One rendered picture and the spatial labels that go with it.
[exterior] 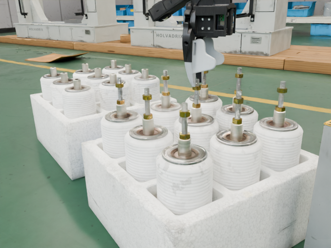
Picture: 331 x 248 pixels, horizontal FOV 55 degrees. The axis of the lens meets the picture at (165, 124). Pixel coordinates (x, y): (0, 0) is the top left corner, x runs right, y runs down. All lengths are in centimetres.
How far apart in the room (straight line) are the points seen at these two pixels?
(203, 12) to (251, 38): 212
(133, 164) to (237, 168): 19
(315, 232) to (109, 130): 43
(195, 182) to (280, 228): 24
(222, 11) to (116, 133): 32
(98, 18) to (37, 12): 128
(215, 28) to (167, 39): 251
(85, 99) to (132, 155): 40
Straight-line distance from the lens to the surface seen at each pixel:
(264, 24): 275
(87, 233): 79
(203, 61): 62
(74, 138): 95
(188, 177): 50
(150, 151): 59
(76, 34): 401
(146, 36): 326
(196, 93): 67
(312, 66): 253
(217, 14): 62
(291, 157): 68
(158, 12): 66
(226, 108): 77
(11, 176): 110
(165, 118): 74
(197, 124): 66
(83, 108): 97
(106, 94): 101
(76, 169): 99
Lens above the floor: 49
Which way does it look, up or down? 21 degrees down
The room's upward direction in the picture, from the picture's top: 1 degrees counter-clockwise
